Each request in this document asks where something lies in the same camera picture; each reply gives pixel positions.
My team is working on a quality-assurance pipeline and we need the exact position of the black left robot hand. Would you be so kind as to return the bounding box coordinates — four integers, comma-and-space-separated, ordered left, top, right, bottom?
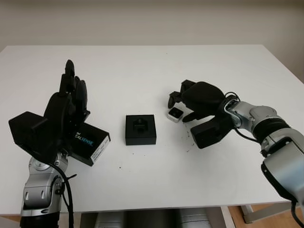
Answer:
44, 59, 91, 152

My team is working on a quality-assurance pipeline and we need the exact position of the grey robot torso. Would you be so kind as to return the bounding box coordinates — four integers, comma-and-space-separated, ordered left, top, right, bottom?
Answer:
80, 208, 221, 228

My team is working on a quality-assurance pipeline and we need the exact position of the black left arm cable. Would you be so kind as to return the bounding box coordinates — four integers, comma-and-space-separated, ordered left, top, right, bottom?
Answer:
51, 161, 78, 228

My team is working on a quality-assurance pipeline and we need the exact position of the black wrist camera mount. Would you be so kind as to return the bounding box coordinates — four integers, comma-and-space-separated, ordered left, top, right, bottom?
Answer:
190, 115, 235, 150
8, 111, 64, 162

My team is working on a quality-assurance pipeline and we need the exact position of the black camera box base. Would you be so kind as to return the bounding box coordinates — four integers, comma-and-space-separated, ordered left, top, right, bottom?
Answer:
125, 114, 157, 146

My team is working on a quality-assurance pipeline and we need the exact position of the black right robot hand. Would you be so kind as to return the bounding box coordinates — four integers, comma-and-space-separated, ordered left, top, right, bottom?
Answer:
168, 80, 226, 123

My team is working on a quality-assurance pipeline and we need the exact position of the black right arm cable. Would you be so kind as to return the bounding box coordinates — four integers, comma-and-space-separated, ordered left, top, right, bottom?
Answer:
222, 91, 304, 228

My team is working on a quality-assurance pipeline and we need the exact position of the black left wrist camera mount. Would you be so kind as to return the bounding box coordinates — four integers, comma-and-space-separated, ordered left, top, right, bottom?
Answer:
8, 111, 64, 162

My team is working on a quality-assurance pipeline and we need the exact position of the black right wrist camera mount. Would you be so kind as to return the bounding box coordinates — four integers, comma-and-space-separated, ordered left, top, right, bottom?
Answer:
190, 115, 235, 150

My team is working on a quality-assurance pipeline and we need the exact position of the small silver depth camera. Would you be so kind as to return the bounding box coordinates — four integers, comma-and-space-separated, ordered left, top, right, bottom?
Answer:
167, 107, 183, 124

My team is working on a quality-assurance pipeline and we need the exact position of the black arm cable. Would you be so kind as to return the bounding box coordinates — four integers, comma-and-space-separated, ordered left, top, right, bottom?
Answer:
51, 161, 78, 228
222, 91, 304, 228

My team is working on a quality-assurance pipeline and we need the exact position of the white table leg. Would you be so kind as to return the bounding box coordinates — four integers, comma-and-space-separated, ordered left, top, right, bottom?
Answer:
241, 204, 256, 220

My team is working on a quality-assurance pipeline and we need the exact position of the black RealSense box lid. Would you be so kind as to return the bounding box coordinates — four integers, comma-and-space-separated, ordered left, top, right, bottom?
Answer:
71, 123, 111, 167

